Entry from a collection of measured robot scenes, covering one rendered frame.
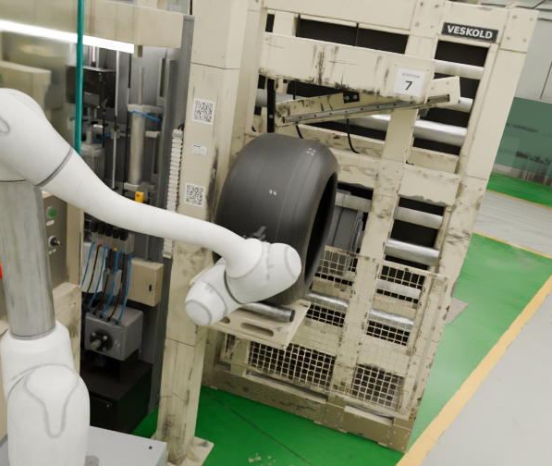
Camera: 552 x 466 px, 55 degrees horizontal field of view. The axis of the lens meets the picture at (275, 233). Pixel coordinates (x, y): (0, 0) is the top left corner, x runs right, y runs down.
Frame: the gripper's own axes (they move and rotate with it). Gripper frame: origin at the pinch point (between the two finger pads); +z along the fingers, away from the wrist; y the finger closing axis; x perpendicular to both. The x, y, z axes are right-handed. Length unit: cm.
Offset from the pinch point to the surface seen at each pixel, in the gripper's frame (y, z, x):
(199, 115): 33.6, 27.4, -22.8
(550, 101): -228, 920, 121
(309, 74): 5, 56, -36
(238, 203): 9.8, 6.2, -5.2
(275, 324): -5.6, 10.0, 38.3
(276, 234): -3.8, 3.6, 0.3
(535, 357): -146, 198, 155
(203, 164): 30.1, 25.0, -7.0
